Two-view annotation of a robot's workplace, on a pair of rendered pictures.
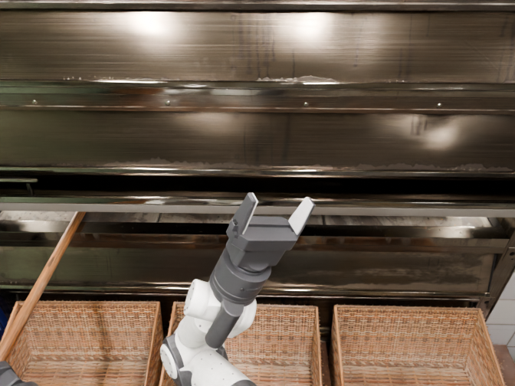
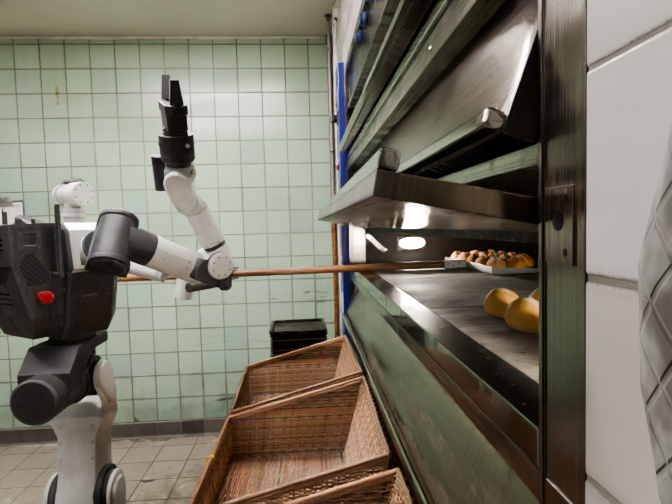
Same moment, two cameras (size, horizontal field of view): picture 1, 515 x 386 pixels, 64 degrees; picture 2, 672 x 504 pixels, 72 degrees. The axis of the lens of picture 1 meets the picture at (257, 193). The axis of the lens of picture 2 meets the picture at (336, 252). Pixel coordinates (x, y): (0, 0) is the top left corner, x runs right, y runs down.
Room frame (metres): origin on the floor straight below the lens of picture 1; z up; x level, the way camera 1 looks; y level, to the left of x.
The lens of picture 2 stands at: (0.78, -1.24, 1.37)
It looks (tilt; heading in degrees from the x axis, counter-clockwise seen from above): 3 degrees down; 85
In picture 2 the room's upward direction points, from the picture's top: 2 degrees counter-clockwise
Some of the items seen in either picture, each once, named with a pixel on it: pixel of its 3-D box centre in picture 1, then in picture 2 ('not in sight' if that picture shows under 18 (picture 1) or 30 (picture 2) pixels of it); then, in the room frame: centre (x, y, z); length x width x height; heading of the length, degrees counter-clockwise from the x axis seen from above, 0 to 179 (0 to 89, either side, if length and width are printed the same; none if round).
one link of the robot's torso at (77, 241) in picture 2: not in sight; (54, 272); (0.13, 0.08, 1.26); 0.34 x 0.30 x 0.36; 144
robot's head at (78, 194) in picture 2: not in sight; (73, 198); (0.17, 0.13, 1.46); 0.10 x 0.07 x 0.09; 144
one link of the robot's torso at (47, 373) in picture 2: not in sight; (62, 373); (0.15, 0.05, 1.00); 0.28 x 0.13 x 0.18; 89
